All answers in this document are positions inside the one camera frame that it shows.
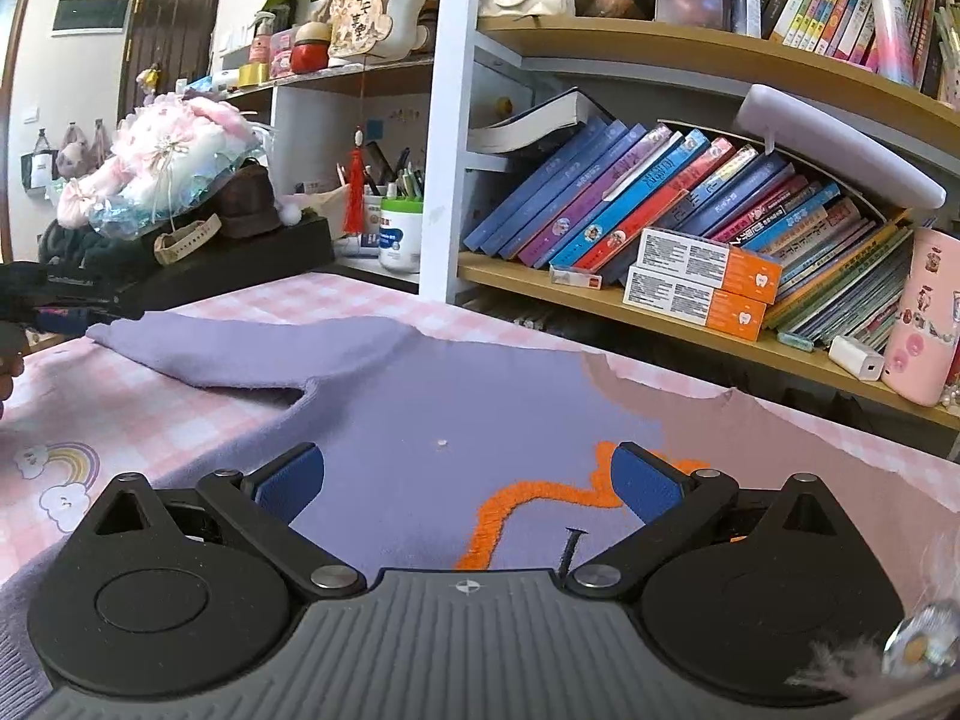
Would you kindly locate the orange and white box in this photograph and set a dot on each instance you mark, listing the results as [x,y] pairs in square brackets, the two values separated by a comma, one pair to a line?
[705,259]
[690,304]

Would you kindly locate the green framed wall board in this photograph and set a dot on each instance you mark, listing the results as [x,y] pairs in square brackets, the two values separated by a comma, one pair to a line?
[88,15]

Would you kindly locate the purple and pink sweater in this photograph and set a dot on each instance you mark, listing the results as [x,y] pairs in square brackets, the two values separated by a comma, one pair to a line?
[450,390]

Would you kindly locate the brown hat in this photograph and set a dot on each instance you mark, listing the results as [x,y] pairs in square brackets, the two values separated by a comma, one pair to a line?
[247,202]

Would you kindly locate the pink pump bottle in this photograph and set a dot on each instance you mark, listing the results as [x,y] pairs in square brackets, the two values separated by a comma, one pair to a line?
[262,45]

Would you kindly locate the teal eraser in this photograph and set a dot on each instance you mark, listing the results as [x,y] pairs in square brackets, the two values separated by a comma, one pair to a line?
[795,341]

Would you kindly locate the red tassel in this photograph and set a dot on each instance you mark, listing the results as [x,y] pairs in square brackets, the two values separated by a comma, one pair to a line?
[354,195]

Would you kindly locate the white decorated hanging plaque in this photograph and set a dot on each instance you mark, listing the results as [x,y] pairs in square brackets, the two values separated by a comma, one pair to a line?
[379,7]

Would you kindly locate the hanging wall bags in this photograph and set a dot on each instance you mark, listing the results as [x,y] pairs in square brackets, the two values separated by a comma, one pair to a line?
[71,157]

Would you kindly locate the person's left hand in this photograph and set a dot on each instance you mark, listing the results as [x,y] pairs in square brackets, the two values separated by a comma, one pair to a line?
[7,375]

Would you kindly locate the pens in holder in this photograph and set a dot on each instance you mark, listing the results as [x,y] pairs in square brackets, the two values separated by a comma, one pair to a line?
[394,180]

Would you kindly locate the white jar with green lid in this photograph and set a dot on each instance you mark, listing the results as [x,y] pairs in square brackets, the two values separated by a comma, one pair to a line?
[400,236]

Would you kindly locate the row of colourful books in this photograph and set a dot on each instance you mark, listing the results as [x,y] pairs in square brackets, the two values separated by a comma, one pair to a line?
[637,180]
[832,0]

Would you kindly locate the thick grey paperback book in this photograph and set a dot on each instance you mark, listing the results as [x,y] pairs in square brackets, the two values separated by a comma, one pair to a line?
[532,124]

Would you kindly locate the white and wooden bookshelf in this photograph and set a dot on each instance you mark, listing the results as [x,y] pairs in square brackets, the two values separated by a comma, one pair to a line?
[442,165]

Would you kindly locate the white oblong lamp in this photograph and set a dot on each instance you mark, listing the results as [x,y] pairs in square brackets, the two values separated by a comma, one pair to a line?
[840,142]

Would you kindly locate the black case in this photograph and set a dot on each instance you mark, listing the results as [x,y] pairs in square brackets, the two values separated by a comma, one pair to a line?
[262,255]

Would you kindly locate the red round jar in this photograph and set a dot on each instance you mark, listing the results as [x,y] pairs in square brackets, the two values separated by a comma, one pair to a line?
[310,52]

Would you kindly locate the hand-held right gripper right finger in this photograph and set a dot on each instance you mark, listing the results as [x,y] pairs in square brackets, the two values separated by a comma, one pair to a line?
[645,486]

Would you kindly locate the dark cloth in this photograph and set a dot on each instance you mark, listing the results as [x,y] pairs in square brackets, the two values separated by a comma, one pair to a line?
[82,251]

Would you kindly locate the pink printed tumbler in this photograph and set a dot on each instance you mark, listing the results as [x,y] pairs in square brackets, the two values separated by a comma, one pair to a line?
[922,315]

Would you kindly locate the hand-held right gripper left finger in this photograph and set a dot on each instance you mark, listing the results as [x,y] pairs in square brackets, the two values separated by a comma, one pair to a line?
[289,486]

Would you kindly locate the small red and white box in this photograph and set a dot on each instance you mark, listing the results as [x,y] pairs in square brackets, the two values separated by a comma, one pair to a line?
[576,277]

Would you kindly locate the pink flower bouquet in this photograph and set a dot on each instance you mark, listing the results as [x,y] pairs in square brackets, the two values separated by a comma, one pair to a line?
[165,157]

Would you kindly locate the dark wooden door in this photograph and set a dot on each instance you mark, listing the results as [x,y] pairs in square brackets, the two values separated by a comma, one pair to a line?
[176,22]

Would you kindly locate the fuzzy cuff with shiny bead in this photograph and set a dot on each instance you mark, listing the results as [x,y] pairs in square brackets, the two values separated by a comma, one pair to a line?
[915,641]

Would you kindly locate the white pompom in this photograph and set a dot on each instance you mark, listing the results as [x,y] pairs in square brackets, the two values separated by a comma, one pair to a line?
[289,211]

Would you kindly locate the white charger plug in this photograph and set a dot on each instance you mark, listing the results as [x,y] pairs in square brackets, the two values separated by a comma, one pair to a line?
[855,356]

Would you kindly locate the yellow tape roll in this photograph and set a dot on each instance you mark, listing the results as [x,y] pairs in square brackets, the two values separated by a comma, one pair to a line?
[253,75]

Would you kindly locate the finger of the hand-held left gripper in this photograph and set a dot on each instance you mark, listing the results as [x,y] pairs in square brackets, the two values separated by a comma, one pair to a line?
[67,319]

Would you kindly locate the pink gradient tube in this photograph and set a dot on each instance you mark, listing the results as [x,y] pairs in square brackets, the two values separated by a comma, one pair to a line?
[892,30]

